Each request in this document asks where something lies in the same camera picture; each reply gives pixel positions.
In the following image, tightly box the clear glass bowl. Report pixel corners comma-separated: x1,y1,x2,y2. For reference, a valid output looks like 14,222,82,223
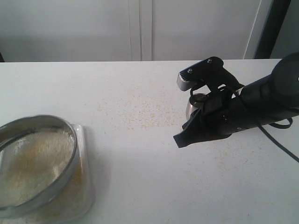
0,124,93,224

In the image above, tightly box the small stainless steel cup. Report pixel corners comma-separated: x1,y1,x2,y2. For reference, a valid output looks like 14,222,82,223
186,93,207,121

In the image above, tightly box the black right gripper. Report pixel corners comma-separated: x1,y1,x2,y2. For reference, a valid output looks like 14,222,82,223
173,56,259,148

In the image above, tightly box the round steel mesh sieve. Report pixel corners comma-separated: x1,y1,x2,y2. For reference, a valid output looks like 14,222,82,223
0,115,79,217

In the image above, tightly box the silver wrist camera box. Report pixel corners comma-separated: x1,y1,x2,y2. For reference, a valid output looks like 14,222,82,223
177,68,199,91

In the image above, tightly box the dark vertical post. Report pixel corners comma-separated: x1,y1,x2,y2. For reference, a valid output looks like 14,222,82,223
254,0,291,59

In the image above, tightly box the black camera cable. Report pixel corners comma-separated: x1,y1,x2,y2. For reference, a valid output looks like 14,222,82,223
189,81,299,164

